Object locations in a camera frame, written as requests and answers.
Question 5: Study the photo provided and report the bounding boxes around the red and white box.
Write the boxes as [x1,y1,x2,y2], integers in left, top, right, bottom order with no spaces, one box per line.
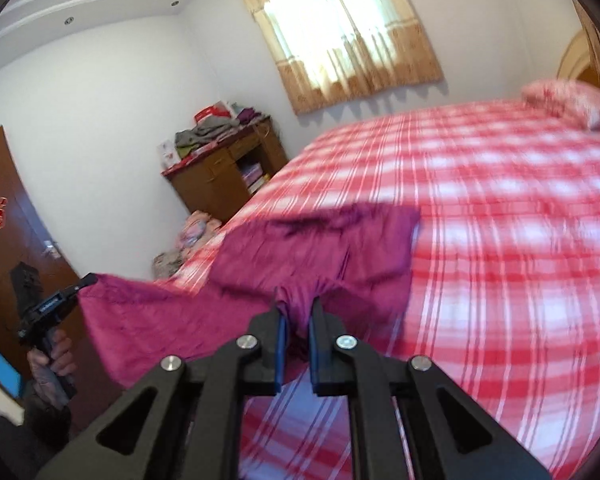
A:
[192,101,241,126]

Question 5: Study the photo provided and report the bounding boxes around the cream wooden headboard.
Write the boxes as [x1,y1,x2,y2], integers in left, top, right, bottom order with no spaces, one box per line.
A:
[555,29,600,92]

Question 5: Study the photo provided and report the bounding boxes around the brown wooden desk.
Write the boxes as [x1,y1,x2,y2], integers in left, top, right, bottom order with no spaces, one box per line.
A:
[161,116,289,225]

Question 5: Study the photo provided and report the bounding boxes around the white printed box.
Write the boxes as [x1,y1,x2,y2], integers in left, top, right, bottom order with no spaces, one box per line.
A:
[156,140,181,170]

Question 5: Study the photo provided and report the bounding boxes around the person's left forearm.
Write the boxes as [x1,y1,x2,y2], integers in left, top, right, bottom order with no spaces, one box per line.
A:
[20,391,76,457]

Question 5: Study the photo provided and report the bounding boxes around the magenta puffer jacket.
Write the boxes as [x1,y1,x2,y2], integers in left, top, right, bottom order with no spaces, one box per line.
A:
[77,202,422,392]

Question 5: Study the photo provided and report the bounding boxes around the person's left hand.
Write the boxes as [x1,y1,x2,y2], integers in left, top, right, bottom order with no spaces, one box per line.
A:
[27,335,79,412]

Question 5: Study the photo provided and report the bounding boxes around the beige patterned window curtain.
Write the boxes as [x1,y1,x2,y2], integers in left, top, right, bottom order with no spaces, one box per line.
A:
[232,0,444,116]

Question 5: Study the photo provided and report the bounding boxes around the purple folded clothes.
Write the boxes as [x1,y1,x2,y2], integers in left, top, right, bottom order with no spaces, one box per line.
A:
[232,105,271,126]

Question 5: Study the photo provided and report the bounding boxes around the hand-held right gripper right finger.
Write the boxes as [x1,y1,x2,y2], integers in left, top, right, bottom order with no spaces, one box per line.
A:
[307,297,552,480]

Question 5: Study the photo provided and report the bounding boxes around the grey floral cloth pile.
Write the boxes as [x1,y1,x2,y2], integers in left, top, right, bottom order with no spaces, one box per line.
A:
[152,250,186,281]

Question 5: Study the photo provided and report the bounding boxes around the stack of boxes in desk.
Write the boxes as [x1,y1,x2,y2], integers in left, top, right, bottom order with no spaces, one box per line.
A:
[240,160,271,196]

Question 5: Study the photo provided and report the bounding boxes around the grey clothes pile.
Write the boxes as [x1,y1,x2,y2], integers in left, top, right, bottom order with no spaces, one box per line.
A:
[174,122,241,151]

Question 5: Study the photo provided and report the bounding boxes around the red flat box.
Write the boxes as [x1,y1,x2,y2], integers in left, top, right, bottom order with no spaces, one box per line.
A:
[162,151,216,174]

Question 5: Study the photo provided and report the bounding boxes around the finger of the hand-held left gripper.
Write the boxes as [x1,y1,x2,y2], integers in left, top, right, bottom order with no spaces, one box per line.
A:
[60,272,100,302]

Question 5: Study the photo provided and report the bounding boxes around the pink floral folded quilt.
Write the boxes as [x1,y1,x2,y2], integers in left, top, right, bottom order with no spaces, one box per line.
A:
[520,79,600,132]

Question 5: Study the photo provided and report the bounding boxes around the bed with red plaid sheet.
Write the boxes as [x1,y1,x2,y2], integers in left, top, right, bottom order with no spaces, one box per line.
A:
[155,99,600,480]

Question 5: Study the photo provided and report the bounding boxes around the pink floral clothes pile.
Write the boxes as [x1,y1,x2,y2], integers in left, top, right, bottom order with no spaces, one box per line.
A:
[177,210,226,261]

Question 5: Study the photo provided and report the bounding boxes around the brown wooden door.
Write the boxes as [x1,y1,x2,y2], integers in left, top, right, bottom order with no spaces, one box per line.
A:
[0,126,97,413]

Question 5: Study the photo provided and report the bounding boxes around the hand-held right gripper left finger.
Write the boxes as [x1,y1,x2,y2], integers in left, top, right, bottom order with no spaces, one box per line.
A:
[35,307,287,480]

